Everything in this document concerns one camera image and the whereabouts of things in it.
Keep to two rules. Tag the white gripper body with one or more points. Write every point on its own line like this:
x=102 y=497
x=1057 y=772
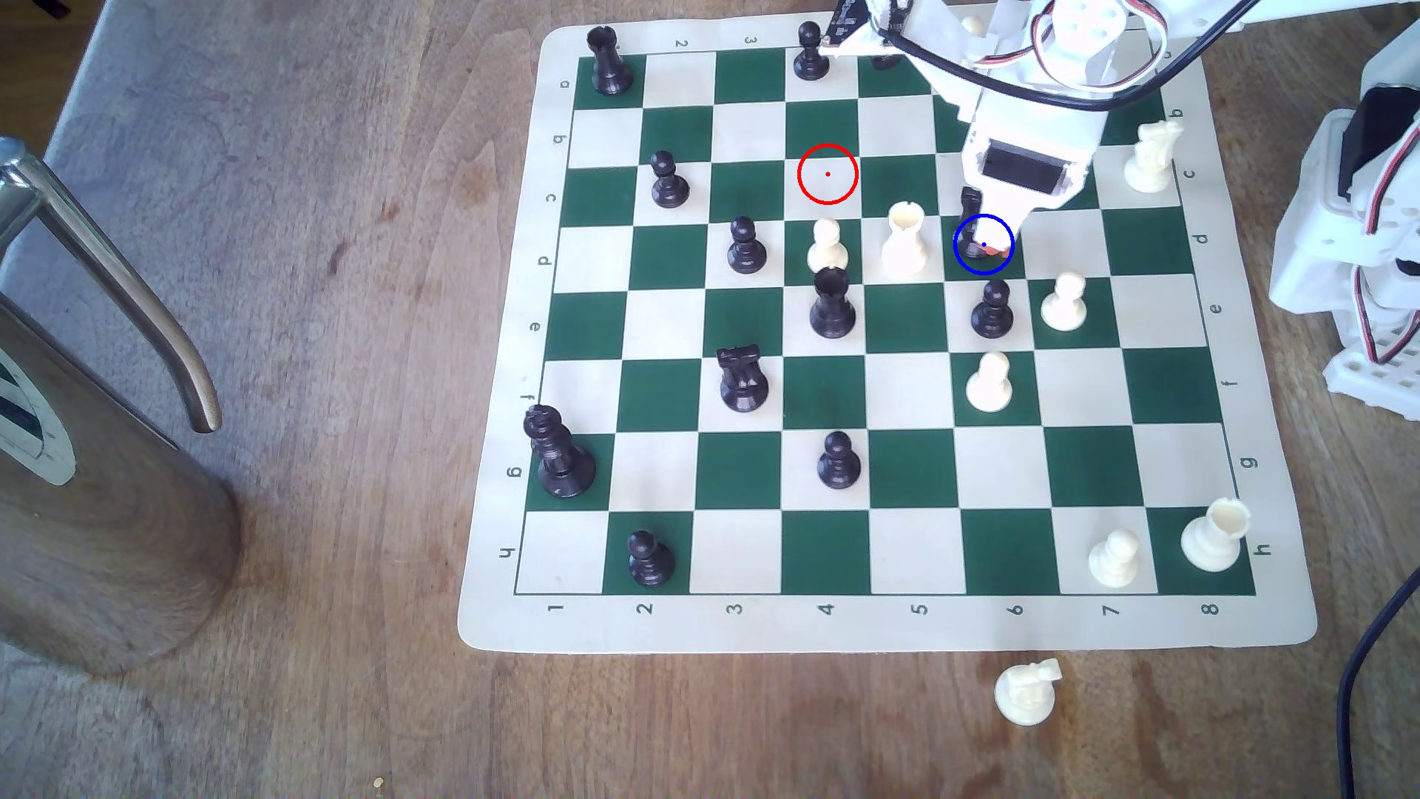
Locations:
x=1024 y=172

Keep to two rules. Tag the white red gripper finger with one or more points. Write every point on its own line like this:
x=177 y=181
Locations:
x=1012 y=228

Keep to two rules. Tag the black chess knight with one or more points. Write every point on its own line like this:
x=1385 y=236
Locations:
x=742 y=386
x=972 y=222

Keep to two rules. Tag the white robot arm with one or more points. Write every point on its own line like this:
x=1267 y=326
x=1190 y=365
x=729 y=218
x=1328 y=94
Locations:
x=1320 y=222

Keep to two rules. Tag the black chess pawn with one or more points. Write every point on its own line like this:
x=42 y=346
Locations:
x=669 y=186
x=811 y=58
x=992 y=316
x=840 y=466
x=747 y=253
x=650 y=564

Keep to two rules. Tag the white chess rook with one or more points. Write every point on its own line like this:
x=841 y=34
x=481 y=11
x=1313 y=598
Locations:
x=904 y=250

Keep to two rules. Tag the white chess knight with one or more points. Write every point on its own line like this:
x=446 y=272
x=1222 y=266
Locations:
x=1026 y=697
x=1149 y=164

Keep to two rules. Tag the green white chess mat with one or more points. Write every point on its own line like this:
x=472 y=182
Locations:
x=910 y=621

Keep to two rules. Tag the black chess king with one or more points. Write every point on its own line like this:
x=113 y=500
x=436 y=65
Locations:
x=564 y=466

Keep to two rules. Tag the small black object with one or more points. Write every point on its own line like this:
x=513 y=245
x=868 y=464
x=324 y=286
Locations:
x=50 y=7

